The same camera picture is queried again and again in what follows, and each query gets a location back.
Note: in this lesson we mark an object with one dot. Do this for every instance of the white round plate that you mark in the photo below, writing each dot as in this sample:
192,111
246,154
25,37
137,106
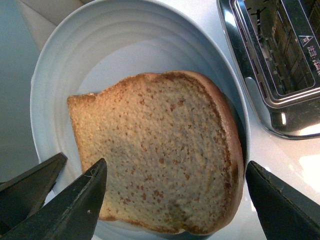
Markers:
105,41

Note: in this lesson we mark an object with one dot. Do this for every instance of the white and chrome toaster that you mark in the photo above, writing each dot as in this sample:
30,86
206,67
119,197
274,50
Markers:
275,45

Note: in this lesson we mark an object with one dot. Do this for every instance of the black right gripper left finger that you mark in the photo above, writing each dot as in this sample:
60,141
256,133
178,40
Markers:
72,214

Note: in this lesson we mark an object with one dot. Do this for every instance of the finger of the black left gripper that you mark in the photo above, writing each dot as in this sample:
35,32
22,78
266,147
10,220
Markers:
26,193

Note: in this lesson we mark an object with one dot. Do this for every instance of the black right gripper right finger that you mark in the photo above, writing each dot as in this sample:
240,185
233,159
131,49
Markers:
284,212

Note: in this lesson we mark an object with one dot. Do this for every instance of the slice of brown bread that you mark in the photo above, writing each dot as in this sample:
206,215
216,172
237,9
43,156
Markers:
172,149

